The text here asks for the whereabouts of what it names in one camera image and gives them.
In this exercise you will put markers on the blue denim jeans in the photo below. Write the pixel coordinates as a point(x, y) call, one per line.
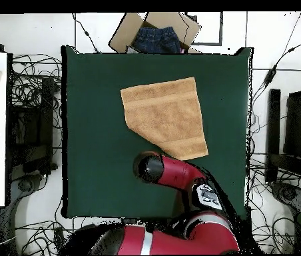
point(155, 40)

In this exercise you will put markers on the dark green table cloth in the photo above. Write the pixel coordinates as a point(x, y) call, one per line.
point(100, 160)

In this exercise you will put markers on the brown cardboard box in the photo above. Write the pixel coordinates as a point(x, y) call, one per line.
point(123, 34)

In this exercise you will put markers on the orange terry towel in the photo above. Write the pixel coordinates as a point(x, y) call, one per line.
point(166, 117)

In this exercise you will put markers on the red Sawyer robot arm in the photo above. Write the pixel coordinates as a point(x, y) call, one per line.
point(177, 173)

